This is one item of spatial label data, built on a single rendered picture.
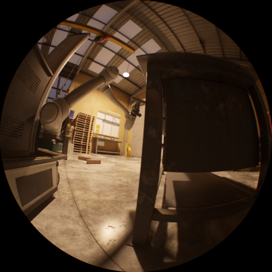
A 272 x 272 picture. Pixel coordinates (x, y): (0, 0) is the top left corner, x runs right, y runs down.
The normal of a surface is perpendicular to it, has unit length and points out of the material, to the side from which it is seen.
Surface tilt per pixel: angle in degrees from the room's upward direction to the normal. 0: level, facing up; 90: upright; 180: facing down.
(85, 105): 90
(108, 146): 90
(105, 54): 167
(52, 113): 95
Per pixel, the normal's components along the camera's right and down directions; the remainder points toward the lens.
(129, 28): 0.07, 0.95
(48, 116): 0.65, 0.01
